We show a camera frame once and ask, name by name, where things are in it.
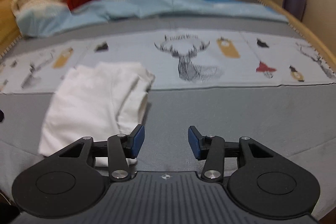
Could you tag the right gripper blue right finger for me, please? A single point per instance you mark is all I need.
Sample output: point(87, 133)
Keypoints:
point(211, 149)

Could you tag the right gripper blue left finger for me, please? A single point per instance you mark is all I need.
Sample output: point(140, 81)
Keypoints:
point(122, 147)

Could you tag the white t-shirt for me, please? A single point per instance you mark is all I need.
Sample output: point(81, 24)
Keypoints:
point(100, 102)

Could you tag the patterned light blue bed runner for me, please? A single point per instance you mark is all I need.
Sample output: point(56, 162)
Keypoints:
point(179, 59)

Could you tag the light blue sheet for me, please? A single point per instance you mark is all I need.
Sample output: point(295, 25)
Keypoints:
point(51, 19)

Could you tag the wooden headboard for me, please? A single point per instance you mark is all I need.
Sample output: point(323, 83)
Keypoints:
point(9, 30)

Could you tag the wooden bed side rail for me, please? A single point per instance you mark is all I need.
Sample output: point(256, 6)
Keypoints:
point(305, 33)

